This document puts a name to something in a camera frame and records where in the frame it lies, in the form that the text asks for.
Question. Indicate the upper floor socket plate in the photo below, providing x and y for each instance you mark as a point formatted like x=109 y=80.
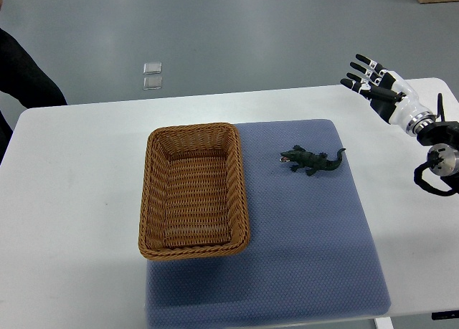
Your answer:
x=151 y=68

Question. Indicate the dark green toy crocodile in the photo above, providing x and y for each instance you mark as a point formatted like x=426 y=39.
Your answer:
x=312 y=162

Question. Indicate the black table control panel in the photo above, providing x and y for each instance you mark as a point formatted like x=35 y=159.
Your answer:
x=445 y=315

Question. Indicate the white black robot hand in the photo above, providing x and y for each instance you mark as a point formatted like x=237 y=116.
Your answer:
x=389 y=95

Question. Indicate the lower floor socket plate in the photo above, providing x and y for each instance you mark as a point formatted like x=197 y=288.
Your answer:
x=152 y=82

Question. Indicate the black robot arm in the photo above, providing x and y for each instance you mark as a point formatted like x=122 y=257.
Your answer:
x=442 y=138

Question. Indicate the person in black clothing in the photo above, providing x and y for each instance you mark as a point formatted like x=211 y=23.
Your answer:
x=23 y=79

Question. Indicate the brown wicker basket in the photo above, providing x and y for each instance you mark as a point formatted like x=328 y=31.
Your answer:
x=194 y=203

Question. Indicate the floor socket plate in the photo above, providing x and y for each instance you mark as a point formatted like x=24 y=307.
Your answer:
x=151 y=68
x=152 y=82

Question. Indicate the white table leg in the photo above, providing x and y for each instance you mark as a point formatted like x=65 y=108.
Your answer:
x=383 y=323

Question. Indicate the blue textured mat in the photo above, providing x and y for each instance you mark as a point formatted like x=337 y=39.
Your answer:
x=311 y=254

